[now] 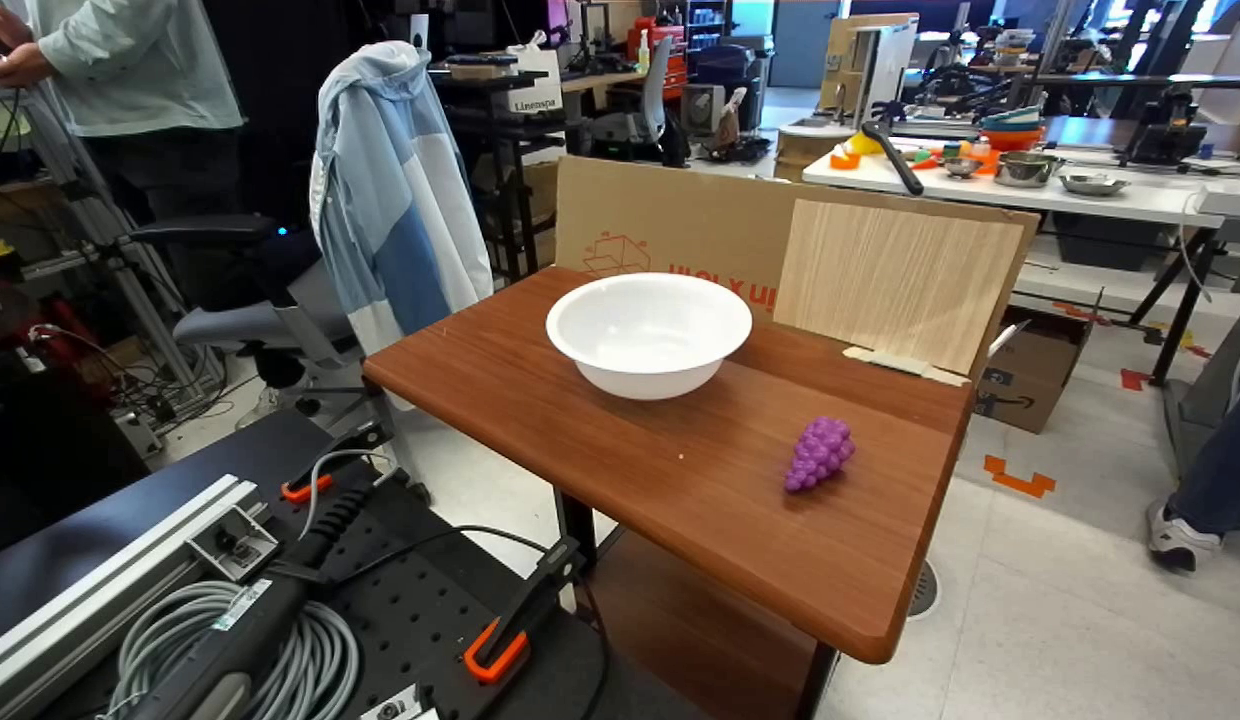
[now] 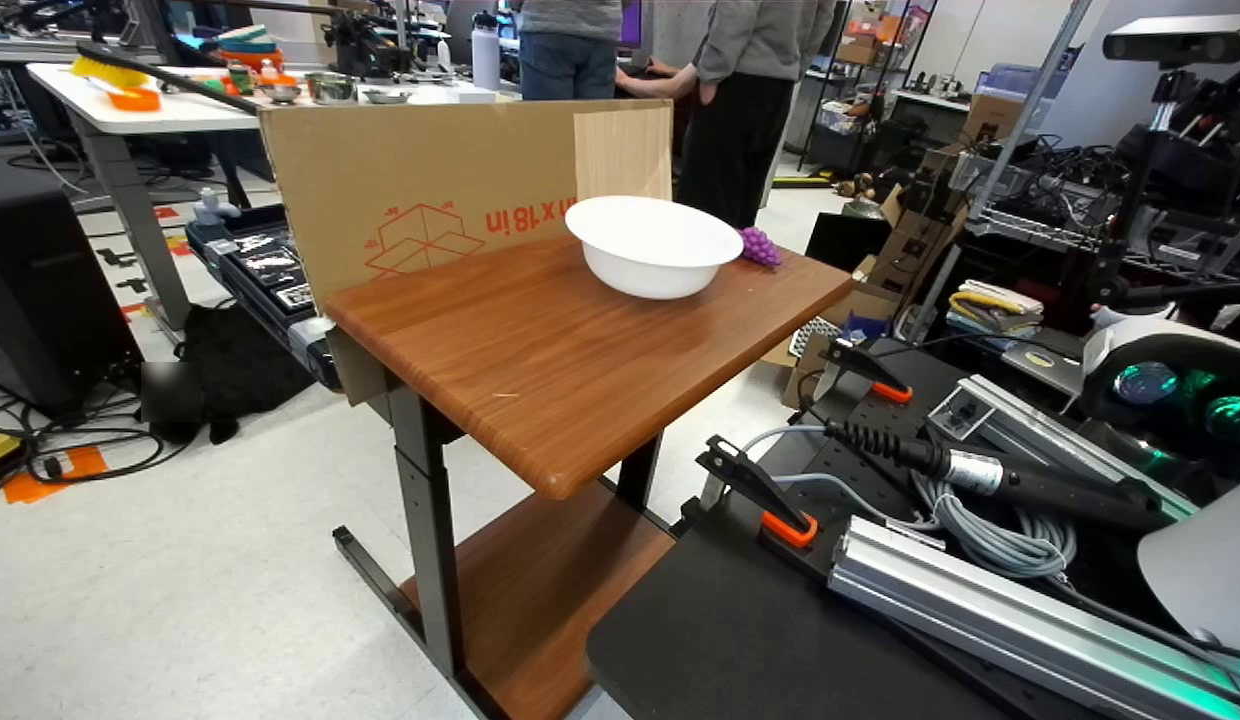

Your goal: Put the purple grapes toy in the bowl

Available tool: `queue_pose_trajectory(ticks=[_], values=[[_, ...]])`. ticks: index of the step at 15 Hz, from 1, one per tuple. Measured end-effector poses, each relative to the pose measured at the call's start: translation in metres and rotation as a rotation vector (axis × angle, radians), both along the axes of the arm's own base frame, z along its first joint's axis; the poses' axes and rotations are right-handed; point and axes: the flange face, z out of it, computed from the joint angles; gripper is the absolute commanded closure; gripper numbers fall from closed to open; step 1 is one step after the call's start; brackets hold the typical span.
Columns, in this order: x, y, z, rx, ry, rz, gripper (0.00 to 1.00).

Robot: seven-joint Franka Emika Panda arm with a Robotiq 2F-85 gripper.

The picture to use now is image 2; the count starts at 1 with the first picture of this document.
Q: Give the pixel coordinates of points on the purple grapes toy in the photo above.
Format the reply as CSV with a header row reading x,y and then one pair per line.
x,y
763,250

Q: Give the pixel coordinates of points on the white plastic bowl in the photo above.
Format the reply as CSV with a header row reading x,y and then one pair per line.
x,y
653,254

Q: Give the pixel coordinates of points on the wooden lower table shelf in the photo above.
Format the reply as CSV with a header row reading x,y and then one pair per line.
x,y
552,586

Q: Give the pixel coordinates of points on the person in black trousers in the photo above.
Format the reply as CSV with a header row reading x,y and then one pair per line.
x,y
735,132

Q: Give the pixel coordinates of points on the brown cardboard board red print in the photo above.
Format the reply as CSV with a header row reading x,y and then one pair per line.
x,y
423,175

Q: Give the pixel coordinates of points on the person in jeans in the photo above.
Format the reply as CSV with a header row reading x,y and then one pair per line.
x,y
565,60

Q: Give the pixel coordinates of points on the open brown cardboard box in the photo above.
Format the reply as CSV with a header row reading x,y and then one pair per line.
x,y
912,245

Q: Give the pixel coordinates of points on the white water bottle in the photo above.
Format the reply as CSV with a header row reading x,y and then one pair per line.
x,y
487,57

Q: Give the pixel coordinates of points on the black tray with parts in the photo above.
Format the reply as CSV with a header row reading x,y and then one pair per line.
x,y
265,273

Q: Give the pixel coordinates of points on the yellow folded cloth stack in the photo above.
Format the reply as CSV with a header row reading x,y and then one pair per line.
x,y
994,305

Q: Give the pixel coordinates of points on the black bag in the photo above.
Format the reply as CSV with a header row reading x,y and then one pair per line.
x,y
224,373

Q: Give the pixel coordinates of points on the white work table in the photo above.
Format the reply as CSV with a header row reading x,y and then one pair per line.
x,y
154,108

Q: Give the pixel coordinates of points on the black dome with green lights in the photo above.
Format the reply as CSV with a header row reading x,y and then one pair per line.
x,y
1167,385

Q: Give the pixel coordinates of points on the black cabinet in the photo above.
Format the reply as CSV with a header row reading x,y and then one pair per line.
x,y
43,283

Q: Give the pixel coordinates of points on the yellow foam block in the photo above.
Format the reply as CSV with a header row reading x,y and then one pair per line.
x,y
105,72

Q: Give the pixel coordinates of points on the thin aluminium extrusion rail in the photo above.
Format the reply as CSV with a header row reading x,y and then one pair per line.
x,y
1033,425

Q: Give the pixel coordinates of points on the thick aluminium extrusion rail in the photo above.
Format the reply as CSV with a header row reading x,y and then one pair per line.
x,y
966,600

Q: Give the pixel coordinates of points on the black camera bar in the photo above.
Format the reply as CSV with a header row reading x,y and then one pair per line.
x,y
1183,39

